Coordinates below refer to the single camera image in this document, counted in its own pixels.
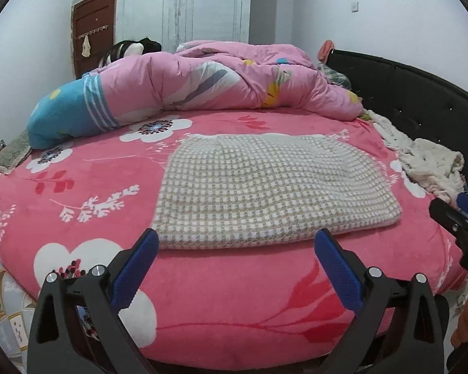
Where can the small cream hanging cloth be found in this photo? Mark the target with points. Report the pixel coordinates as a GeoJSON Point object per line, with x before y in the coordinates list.
{"type": "Point", "coordinates": [86, 46]}

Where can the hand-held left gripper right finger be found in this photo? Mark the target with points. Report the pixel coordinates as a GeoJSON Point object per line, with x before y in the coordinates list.
{"type": "Point", "coordinates": [337, 270]}

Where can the white wall switch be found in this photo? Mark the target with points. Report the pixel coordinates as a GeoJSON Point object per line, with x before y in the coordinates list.
{"type": "Point", "coordinates": [355, 6]}

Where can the beige white checked sweater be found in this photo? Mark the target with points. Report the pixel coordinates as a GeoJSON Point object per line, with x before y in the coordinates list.
{"type": "Point", "coordinates": [273, 191]}

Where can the pink blue printed quilt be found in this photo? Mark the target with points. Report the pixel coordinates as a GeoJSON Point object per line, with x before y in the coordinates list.
{"type": "Point", "coordinates": [218, 78]}

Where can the black white garment pile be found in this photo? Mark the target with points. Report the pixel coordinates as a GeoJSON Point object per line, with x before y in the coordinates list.
{"type": "Point", "coordinates": [128, 48]}

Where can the white wardrobe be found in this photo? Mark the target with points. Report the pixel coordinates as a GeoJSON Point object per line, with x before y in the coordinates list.
{"type": "Point", "coordinates": [202, 4]}

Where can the brown wooden door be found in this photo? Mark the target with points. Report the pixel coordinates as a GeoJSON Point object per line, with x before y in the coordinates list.
{"type": "Point", "coordinates": [95, 19]}

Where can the pink floral bed blanket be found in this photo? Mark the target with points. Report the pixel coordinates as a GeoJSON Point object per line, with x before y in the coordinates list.
{"type": "Point", "coordinates": [82, 187]}

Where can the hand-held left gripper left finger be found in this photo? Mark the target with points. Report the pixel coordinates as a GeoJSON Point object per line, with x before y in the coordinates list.
{"type": "Point", "coordinates": [136, 268]}

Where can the cream knitted blanket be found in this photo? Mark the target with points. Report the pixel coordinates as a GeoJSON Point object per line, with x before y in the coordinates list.
{"type": "Point", "coordinates": [429, 159]}

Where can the grey printed mattress cover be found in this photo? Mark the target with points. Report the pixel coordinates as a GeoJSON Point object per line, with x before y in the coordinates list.
{"type": "Point", "coordinates": [0, 300]}

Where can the orange cloth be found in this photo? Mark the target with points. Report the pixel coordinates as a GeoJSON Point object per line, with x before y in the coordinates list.
{"type": "Point", "coordinates": [325, 50]}

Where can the black padded headboard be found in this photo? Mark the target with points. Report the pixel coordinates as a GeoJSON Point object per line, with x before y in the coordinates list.
{"type": "Point", "coordinates": [413, 97]}

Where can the grey green patterned cloth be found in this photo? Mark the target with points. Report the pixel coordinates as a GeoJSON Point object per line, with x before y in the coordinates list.
{"type": "Point", "coordinates": [11, 152]}

